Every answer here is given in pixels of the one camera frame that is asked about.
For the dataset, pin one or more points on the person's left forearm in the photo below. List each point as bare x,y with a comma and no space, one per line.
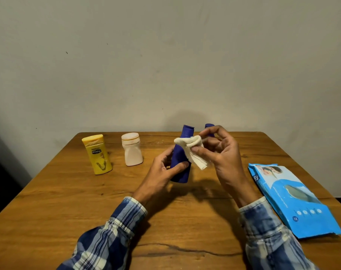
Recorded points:
105,239

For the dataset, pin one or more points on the blue wet wipes pack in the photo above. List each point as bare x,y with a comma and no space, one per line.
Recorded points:
288,196

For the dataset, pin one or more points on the person's right hand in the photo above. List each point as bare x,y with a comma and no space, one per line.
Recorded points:
229,163

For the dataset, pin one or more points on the wooden table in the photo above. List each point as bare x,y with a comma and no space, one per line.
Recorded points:
46,205

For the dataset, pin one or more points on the person's right forearm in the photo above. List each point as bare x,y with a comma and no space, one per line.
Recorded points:
274,241

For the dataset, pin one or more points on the dark blue bottle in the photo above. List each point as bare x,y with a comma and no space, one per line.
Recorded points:
178,157
209,127

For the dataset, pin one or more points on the white bottle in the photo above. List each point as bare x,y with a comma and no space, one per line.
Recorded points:
132,151

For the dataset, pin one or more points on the white wet wipe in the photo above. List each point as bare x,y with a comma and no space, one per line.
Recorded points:
194,149

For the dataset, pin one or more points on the yellow bottle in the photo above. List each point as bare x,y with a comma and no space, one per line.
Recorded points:
98,157

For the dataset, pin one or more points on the person's left hand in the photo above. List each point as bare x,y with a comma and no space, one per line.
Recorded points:
156,179

